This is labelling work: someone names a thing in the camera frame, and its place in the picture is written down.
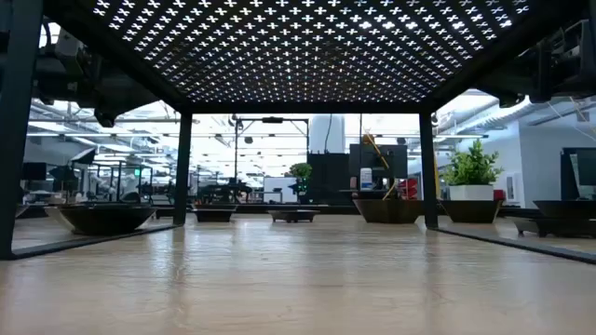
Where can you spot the black square flared bowl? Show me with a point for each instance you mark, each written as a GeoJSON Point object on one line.
{"type": "Point", "coordinates": [565, 209]}
{"type": "Point", "coordinates": [388, 211]}
{"type": "Point", "coordinates": [471, 211]}

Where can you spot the small black square plate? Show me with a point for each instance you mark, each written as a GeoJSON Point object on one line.
{"type": "Point", "coordinates": [214, 215]}
{"type": "Point", "coordinates": [559, 228]}
{"type": "Point", "coordinates": [293, 216]}

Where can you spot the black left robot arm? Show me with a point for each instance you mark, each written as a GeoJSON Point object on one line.
{"type": "Point", "coordinates": [51, 74]}

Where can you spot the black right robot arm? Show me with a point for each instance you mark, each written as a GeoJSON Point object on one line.
{"type": "Point", "coordinates": [575, 60]}

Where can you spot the black softbox lamp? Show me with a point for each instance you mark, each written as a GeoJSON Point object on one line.
{"type": "Point", "coordinates": [84, 156]}

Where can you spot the green plant in white pot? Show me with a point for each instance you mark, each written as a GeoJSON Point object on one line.
{"type": "Point", "coordinates": [471, 172]}

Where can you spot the small dark monitor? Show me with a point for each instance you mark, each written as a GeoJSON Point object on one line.
{"type": "Point", "coordinates": [35, 171]}

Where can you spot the black monitor back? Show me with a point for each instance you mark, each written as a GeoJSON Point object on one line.
{"type": "Point", "coordinates": [377, 160]}

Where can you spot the white wipes canister blue label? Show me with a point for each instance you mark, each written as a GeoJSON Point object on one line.
{"type": "Point", "coordinates": [366, 179]}

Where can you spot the black perforated metal rack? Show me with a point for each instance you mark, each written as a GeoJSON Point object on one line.
{"type": "Point", "coordinates": [298, 56]}

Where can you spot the whiteboard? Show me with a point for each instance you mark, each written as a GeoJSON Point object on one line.
{"type": "Point", "coordinates": [279, 188]}

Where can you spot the white round pillar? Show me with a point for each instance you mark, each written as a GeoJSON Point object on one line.
{"type": "Point", "coordinates": [327, 132]}

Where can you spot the small green leafy plant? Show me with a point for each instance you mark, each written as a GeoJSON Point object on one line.
{"type": "Point", "coordinates": [301, 171]}

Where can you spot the white framed wall picture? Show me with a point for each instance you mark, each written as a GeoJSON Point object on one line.
{"type": "Point", "coordinates": [511, 187]}

